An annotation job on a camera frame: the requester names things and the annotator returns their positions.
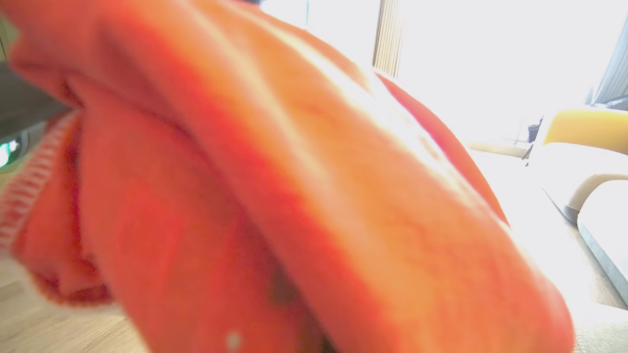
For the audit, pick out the red basketball jersey number 23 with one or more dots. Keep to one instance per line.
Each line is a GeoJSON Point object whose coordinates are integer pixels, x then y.
{"type": "Point", "coordinates": [274, 186]}

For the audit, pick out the beige pleated curtain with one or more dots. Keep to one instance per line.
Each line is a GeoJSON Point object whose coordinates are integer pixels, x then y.
{"type": "Point", "coordinates": [388, 34]}

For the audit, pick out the yellow chair back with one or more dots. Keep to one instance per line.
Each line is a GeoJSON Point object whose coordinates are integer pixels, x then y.
{"type": "Point", "coordinates": [588, 126]}

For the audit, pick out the beige curved chair frame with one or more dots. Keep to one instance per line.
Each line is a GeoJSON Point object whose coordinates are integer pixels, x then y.
{"type": "Point", "coordinates": [586, 189]}

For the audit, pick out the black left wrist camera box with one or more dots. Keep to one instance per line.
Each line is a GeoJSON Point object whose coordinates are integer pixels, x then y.
{"type": "Point", "coordinates": [10, 152]}

